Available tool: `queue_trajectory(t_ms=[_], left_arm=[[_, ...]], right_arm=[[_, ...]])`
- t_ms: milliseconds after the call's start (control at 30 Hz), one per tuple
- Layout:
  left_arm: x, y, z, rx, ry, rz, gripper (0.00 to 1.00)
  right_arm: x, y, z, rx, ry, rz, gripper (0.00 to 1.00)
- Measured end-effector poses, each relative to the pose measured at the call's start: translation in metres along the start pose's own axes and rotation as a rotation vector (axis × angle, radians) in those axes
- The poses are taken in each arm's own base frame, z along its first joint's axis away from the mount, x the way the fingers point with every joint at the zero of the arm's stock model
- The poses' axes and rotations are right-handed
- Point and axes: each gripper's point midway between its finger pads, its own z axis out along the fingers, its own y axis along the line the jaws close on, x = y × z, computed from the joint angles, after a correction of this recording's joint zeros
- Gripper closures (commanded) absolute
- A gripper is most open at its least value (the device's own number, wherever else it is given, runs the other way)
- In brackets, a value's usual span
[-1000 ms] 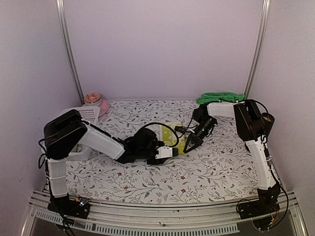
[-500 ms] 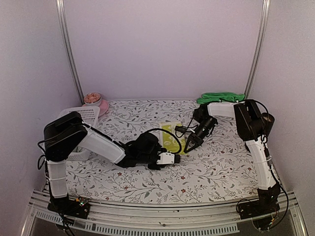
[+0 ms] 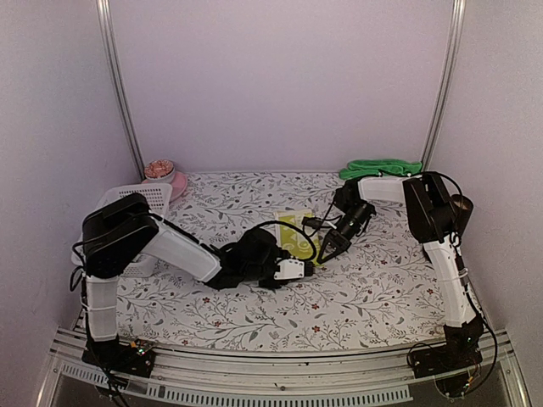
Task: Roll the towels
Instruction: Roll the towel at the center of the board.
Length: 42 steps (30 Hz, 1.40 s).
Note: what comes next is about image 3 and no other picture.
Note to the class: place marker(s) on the yellow-green crocodile towel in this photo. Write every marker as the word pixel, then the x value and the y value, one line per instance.
pixel 292 240

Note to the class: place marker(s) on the floral patterned table mat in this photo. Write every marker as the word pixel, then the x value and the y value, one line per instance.
pixel 382 291

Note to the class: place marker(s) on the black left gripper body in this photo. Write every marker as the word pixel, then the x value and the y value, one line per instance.
pixel 254 274

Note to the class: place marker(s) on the pink plate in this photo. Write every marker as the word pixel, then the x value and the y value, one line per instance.
pixel 176 179

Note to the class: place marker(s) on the green microfiber towel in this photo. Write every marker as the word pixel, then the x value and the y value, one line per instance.
pixel 379 167

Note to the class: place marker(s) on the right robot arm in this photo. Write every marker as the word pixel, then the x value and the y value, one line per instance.
pixel 437 220

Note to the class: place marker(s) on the dark brown cylinder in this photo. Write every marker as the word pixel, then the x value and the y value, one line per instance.
pixel 463 208

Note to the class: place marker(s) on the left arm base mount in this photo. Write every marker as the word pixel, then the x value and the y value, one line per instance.
pixel 111 355

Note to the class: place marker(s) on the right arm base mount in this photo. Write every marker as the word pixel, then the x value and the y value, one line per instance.
pixel 430 360

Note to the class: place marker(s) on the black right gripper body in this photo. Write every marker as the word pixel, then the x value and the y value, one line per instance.
pixel 361 214

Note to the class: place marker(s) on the aluminium front rail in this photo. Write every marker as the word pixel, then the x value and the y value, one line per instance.
pixel 184 376

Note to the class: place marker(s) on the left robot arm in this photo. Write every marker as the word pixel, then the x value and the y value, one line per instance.
pixel 172 245

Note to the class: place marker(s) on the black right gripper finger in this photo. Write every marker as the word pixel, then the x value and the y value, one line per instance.
pixel 343 245
pixel 329 248

